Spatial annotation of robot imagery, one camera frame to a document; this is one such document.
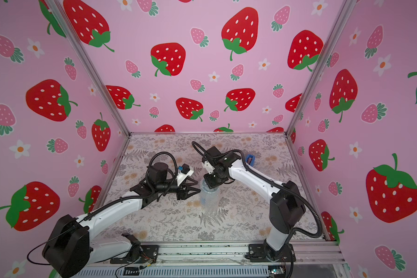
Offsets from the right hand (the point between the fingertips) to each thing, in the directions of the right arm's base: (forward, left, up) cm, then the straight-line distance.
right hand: (206, 187), depth 81 cm
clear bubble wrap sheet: (0, +4, -11) cm, 12 cm away
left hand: (-2, +3, +4) cm, 6 cm away
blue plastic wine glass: (-5, -2, -2) cm, 5 cm away
